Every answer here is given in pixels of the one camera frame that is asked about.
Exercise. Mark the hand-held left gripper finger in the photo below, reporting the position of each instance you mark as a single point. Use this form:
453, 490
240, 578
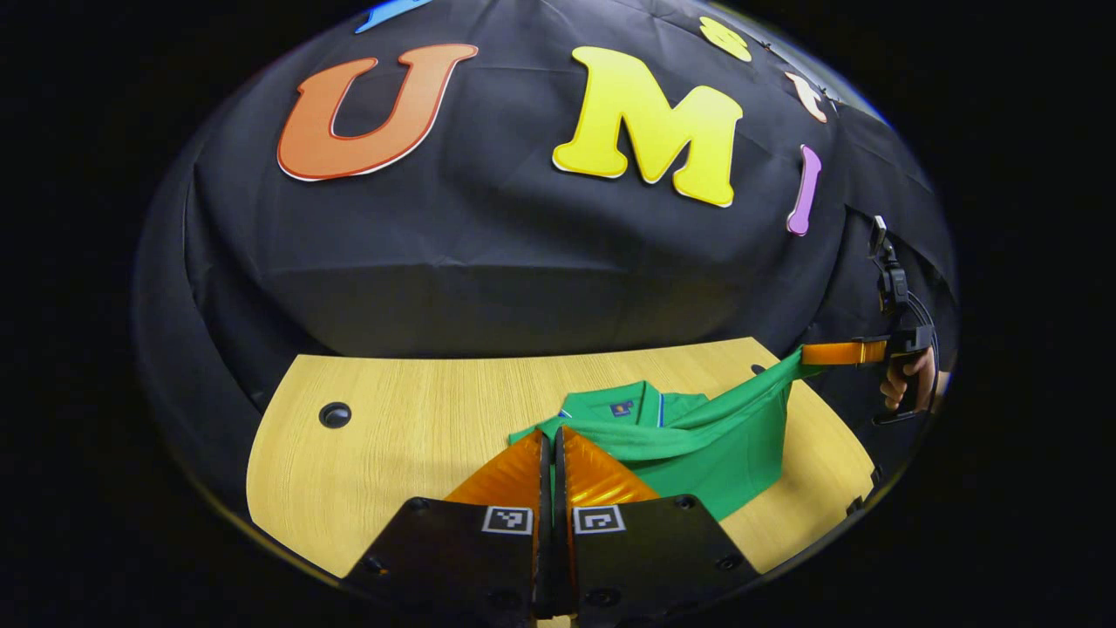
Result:
545, 497
560, 497

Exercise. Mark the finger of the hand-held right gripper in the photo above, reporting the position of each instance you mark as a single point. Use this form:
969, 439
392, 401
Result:
841, 352

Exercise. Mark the green T-shirt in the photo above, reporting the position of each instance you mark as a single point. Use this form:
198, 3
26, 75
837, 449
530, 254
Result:
697, 453

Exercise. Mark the black backdrop cloth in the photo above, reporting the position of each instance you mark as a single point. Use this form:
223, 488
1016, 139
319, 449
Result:
479, 262

